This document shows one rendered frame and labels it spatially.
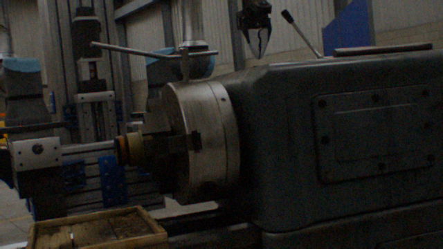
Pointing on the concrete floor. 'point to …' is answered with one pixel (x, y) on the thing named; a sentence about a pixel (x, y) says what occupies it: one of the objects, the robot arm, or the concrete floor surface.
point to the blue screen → (350, 28)
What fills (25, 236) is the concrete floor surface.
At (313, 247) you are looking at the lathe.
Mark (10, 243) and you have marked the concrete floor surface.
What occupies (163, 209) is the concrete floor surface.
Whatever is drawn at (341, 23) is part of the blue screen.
